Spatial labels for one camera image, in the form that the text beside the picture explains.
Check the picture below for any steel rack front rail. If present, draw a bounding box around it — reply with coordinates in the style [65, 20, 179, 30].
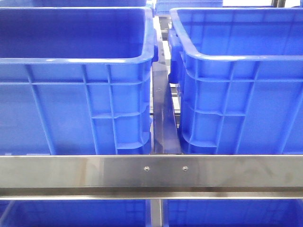
[0, 154, 303, 200]

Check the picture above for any lower left blue bin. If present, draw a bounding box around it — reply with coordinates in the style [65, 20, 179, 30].
[0, 200, 151, 227]

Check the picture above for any lower right blue bin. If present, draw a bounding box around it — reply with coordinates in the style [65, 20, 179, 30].
[165, 199, 303, 227]

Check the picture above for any blue bin behind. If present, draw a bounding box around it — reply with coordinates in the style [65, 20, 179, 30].
[0, 0, 154, 8]

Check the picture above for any blue bin right side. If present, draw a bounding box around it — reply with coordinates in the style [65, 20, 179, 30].
[169, 8, 303, 155]

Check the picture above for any blue bin with buttons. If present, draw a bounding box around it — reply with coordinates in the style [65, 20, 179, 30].
[0, 7, 158, 156]

